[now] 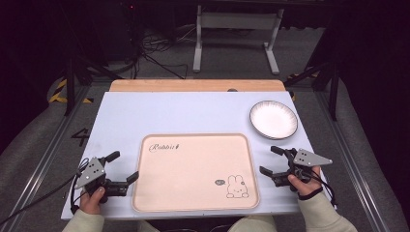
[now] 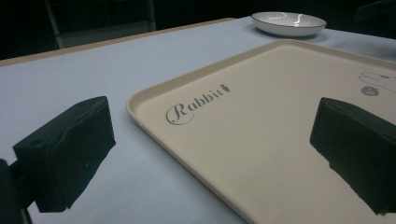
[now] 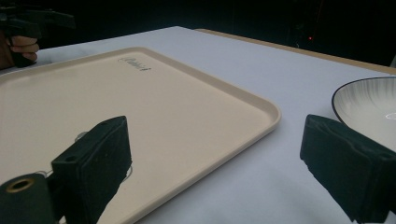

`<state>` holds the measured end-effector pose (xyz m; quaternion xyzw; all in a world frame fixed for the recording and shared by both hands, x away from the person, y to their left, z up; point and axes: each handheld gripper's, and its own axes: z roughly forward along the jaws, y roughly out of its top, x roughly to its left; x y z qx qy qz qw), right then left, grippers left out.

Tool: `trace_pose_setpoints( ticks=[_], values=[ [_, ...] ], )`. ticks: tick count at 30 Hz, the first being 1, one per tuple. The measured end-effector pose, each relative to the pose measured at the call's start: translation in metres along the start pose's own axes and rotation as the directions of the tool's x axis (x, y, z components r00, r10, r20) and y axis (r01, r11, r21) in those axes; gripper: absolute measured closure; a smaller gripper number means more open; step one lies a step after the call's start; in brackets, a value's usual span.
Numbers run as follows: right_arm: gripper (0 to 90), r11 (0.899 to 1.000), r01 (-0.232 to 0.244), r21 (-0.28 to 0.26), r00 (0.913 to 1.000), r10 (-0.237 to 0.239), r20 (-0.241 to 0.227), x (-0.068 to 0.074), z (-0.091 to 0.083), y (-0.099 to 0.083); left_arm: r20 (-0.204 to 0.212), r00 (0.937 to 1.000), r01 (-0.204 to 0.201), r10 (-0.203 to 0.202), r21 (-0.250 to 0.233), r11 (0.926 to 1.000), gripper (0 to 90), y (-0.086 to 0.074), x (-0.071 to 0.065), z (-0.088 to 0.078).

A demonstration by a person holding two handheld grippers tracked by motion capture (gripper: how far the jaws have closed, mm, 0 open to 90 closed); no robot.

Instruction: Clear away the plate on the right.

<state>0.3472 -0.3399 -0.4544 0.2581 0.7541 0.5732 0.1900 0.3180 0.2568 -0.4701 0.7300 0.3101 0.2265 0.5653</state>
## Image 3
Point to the white bowl with dark rim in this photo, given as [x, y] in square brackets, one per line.
[369, 107]

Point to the beige plastic tray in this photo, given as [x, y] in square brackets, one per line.
[174, 124]

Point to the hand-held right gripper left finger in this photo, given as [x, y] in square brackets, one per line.
[93, 168]

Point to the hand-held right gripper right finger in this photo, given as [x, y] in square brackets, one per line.
[348, 165]

